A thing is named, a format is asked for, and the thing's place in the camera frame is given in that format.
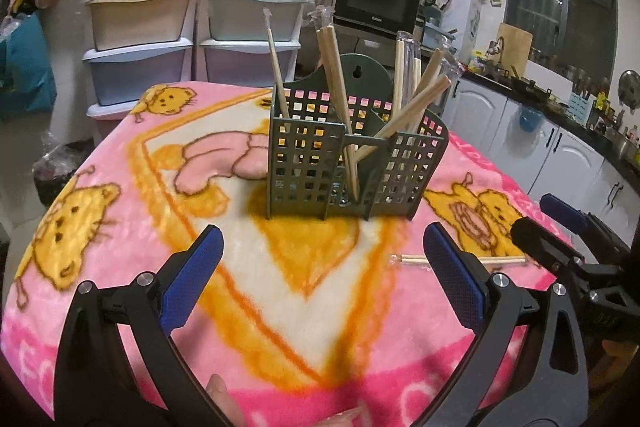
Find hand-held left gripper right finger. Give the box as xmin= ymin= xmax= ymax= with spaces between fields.
xmin=423 ymin=223 xmax=591 ymax=427

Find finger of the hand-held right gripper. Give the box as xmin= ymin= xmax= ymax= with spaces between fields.
xmin=539 ymin=193 xmax=632 ymax=254
xmin=509 ymin=217 xmax=585 ymax=277

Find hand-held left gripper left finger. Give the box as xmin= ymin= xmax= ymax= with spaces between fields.
xmin=53 ymin=224 xmax=224 ymax=427

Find green plastic utensil holder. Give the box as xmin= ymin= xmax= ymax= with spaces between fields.
xmin=267 ymin=52 xmax=449 ymax=222

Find person's right hand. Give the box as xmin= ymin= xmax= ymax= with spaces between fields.
xmin=600 ymin=338 xmax=640 ymax=390

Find person's left hand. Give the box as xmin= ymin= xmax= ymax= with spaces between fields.
xmin=206 ymin=374 xmax=369 ymax=427

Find white kitchen cabinets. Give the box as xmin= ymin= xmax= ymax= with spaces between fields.
xmin=447 ymin=74 xmax=640 ymax=238

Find pink printed bear blanket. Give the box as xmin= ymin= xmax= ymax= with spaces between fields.
xmin=0 ymin=81 xmax=576 ymax=427

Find blue hanging basket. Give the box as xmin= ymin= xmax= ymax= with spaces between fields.
xmin=518 ymin=106 xmax=544 ymax=134

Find blue knife block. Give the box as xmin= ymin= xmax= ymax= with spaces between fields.
xmin=570 ymin=83 xmax=597 ymax=120

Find hanging metal pan lid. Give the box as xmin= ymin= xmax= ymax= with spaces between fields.
xmin=616 ymin=69 xmax=640 ymax=108

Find wooden cutting board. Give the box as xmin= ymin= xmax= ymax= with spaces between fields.
xmin=495 ymin=23 xmax=534 ymax=78

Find black trash bag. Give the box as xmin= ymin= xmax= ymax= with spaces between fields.
xmin=31 ymin=144 xmax=97 ymax=208

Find light blue box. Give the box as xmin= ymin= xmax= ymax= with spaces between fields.
xmin=421 ymin=23 xmax=457 ymax=54

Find drawer tower with beige drawer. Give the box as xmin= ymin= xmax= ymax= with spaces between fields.
xmin=81 ymin=0 xmax=201 ymax=120

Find drawer tower with green drawer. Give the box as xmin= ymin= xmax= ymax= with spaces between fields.
xmin=197 ymin=0 xmax=312 ymax=88

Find teal bag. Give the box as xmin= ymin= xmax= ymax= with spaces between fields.
xmin=0 ymin=13 xmax=57 ymax=122

